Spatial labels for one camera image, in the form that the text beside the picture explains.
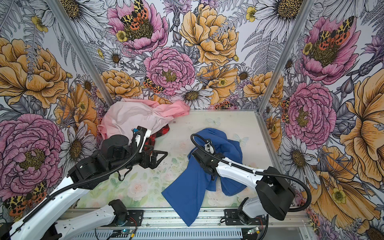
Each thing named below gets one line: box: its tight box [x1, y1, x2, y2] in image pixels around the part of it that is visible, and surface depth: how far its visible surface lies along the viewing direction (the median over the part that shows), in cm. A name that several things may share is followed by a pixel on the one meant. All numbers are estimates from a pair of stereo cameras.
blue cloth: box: [161, 128, 247, 227], surface depth 83 cm
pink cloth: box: [97, 98, 190, 140], surface depth 106 cm
